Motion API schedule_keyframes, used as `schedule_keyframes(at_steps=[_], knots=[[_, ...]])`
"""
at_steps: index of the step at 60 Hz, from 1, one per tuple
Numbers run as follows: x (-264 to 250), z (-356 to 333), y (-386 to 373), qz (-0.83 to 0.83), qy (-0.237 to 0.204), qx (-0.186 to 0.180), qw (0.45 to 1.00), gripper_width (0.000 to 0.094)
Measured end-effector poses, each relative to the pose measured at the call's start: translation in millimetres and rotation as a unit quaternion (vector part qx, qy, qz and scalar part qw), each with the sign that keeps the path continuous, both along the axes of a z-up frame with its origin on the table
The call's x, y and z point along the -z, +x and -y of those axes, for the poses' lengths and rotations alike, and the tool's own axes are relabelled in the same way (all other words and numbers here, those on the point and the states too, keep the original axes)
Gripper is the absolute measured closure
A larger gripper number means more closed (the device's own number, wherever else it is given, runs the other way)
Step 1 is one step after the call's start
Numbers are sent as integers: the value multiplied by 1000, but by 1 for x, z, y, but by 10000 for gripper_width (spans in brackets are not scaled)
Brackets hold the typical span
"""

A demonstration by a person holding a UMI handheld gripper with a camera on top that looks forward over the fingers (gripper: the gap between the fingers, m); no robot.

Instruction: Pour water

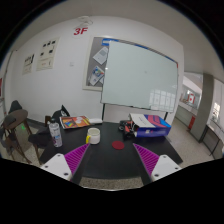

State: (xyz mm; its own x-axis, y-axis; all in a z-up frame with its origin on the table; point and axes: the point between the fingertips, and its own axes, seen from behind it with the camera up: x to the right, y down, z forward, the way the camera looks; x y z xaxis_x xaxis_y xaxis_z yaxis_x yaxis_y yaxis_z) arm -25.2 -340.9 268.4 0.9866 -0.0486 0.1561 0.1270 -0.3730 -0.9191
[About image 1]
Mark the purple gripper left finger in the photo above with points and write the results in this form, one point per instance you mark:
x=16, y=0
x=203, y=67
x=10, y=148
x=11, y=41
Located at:
x=65, y=166

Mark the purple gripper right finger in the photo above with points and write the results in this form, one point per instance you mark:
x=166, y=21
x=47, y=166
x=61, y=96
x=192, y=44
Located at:
x=156, y=166

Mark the clear plastic water bottle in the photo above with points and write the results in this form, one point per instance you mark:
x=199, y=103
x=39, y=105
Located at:
x=56, y=134

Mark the black chair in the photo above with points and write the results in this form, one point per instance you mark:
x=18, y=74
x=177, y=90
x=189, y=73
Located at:
x=43, y=136

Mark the blue cardboard box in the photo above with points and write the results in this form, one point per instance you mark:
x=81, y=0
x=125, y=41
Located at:
x=149, y=125

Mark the colourful book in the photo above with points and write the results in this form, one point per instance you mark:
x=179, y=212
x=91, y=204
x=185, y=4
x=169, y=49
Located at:
x=74, y=122

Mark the red round coaster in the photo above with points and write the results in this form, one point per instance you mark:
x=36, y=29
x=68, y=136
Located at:
x=118, y=145

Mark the black red device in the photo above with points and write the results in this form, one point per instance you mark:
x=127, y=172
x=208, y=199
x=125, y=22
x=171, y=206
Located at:
x=127, y=127

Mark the round wooden side table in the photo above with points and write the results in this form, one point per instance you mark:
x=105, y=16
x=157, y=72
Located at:
x=11, y=122

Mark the large whiteboard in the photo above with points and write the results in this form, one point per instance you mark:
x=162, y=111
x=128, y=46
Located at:
x=139, y=78

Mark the grey notice board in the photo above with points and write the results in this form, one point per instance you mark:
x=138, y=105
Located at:
x=96, y=63

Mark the white mug yellow handle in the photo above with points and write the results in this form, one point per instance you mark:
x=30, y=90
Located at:
x=93, y=136

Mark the wall poster left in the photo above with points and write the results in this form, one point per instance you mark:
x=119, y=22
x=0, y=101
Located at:
x=27, y=68

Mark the wall poster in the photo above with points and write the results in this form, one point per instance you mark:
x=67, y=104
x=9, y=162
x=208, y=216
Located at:
x=47, y=54
x=27, y=68

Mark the wall poster right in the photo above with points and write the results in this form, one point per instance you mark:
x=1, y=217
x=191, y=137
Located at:
x=47, y=54

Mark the red 3F wall sign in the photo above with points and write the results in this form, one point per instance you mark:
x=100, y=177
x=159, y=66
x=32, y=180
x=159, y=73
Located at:
x=80, y=31

